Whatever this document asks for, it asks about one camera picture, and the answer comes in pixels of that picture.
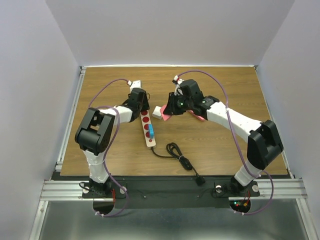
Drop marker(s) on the pink triangular power socket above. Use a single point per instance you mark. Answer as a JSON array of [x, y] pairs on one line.
[[200, 118]]

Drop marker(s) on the white red power strip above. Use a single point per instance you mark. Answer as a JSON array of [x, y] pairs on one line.
[[145, 120]]

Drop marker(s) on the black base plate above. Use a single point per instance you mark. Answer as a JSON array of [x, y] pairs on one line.
[[170, 192]]

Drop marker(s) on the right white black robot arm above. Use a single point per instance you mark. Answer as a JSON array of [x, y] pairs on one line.
[[263, 139]]

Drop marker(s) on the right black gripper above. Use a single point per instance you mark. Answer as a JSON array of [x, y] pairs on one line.
[[171, 109]]

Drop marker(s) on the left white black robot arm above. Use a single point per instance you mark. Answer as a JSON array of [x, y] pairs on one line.
[[94, 136]]

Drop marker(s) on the white charger block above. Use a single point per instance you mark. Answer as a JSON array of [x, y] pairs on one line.
[[157, 113]]

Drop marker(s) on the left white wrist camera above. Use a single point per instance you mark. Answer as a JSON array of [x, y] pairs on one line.
[[134, 84]]

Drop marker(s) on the small pink plug adapter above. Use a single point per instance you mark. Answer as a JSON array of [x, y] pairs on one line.
[[164, 116]]

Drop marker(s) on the aluminium frame rails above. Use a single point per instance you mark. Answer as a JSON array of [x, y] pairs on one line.
[[63, 154]]

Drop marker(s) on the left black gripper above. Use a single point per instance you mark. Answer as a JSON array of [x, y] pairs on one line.
[[146, 106]]

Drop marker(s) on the blue plug adapter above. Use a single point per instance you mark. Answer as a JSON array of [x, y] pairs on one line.
[[151, 131]]

